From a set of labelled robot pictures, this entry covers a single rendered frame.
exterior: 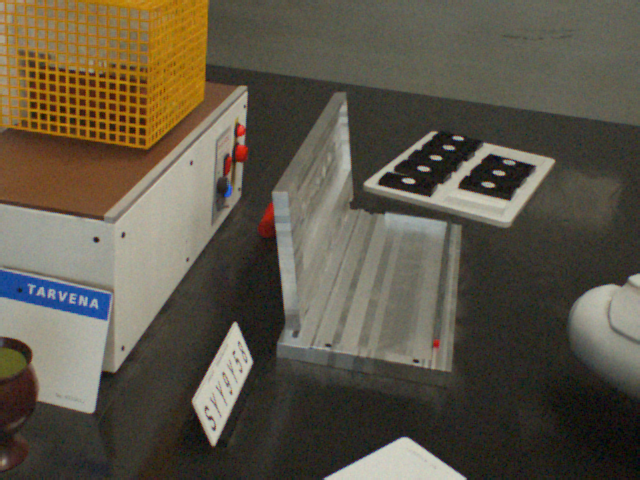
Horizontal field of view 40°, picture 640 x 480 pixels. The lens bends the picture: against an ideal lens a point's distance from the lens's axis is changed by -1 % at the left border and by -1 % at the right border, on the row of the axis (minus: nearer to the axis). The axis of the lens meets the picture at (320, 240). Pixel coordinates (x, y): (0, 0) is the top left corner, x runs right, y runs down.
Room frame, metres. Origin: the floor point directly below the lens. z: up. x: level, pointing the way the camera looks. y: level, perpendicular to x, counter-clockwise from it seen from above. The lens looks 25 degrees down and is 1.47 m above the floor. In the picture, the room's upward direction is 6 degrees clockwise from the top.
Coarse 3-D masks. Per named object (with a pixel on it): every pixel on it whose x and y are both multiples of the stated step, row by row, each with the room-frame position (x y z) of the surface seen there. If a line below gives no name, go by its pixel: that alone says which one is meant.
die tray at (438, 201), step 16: (416, 144) 1.73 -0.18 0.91; (400, 160) 1.62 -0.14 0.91; (480, 160) 1.68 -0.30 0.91; (528, 160) 1.71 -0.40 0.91; (544, 160) 1.72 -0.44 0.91; (544, 176) 1.63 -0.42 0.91; (384, 192) 1.45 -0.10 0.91; (400, 192) 1.45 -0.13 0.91; (448, 192) 1.48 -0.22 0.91; (464, 192) 1.49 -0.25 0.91; (528, 192) 1.52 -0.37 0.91; (432, 208) 1.42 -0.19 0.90; (448, 208) 1.41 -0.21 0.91; (464, 208) 1.41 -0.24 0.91; (512, 208) 1.43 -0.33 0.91; (496, 224) 1.37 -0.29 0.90
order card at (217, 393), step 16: (240, 336) 0.85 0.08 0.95; (224, 352) 0.80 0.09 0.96; (240, 352) 0.84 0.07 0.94; (224, 368) 0.79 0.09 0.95; (240, 368) 0.82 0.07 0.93; (208, 384) 0.74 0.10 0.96; (224, 384) 0.77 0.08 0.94; (240, 384) 0.80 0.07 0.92; (192, 400) 0.70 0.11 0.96; (208, 400) 0.73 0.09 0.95; (224, 400) 0.76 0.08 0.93; (208, 416) 0.71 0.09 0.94; (224, 416) 0.74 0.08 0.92; (208, 432) 0.70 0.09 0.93
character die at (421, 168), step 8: (408, 160) 1.59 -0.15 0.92; (400, 168) 1.55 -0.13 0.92; (408, 168) 1.55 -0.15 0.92; (416, 168) 1.55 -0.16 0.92; (424, 168) 1.56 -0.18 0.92; (432, 168) 1.57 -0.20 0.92; (416, 176) 1.53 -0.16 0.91; (424, 176) 1.53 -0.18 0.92; (432, 176) 1.52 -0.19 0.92; (440, 176) 1.53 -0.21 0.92; (448, 176) 1.54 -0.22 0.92
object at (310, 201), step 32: (320, 128) 1.14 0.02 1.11; (320, 160) 1.14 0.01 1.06; (288, 192) 0.90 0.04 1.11; (320, 192) 1.12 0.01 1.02; (352, 192) 1.32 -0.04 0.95; (288, 224) 0.89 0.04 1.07; (320, 224) 1.09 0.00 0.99; (288, 256) 0.89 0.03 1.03; (320, 256) 1.03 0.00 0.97; (288, 288) 0.89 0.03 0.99; (288, 320) 0.89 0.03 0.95
